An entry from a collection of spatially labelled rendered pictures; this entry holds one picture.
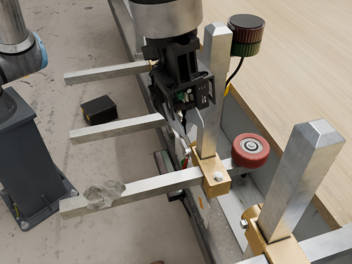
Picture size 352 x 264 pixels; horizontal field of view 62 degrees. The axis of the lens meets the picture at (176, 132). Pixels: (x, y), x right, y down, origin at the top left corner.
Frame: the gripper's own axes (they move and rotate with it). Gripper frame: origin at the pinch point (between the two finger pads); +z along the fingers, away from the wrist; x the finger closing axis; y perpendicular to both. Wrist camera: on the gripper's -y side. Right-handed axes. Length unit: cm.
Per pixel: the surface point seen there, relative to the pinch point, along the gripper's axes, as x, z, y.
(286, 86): 35.8, 14.0, -13.9
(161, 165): -2.8, 28.8, -17.9
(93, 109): -19, 78, -128
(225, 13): 45, 12, -62
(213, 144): 6.7, 9.9, -1.5
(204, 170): 2.9, 13.8, 1.0
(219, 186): 4.2, 15.4, 5.2
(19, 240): -73, 88, -59
